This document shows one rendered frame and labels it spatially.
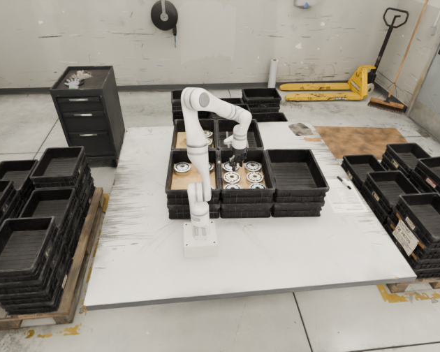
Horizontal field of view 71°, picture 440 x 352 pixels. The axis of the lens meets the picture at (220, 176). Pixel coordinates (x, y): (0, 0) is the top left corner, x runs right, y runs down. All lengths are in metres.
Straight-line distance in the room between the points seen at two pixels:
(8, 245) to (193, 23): 3.69
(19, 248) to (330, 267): 1.79
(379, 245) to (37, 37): 4.83
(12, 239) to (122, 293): 0.99
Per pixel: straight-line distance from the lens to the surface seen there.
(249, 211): 1.80
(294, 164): 2.10
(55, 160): 2.93
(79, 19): 5.07
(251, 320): 2.28
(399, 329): 2.55
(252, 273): 1.61
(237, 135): 1.56
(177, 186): 1.86
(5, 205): 2.58
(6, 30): 5.44
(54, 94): 3.18
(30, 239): 2.30
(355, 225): 1.98
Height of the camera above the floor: 2.03
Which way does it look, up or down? 38 degrees down
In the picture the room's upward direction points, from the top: 1 degrees clockwise
